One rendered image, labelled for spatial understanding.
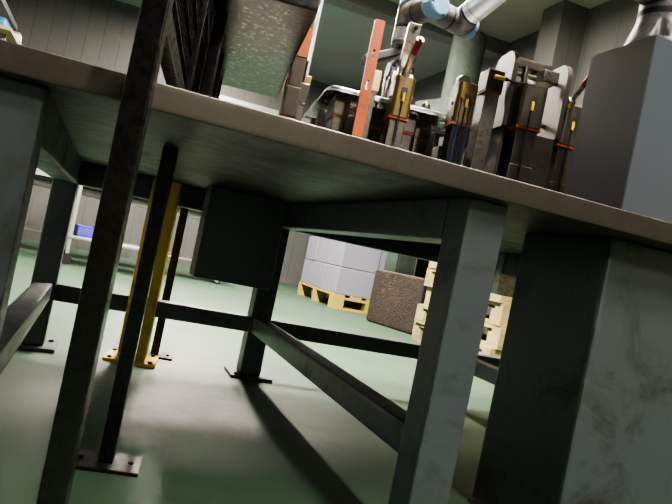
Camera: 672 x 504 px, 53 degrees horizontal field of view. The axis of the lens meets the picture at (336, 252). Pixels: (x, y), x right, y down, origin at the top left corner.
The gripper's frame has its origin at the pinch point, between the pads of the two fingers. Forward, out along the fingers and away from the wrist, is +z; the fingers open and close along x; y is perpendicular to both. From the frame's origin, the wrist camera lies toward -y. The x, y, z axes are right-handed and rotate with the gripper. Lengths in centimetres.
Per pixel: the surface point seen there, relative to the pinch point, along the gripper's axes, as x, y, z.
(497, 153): -30.7, 28.8, 13.1
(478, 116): -27.8, 22.1, 3.6
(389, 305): 385, 127, 80
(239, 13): -56, -48, 3
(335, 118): -10.6, -15.4, 10.8
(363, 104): -21.2, -9.9, 7.2
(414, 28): -23.5, -0.6, -17.0
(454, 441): -97, 5, 79
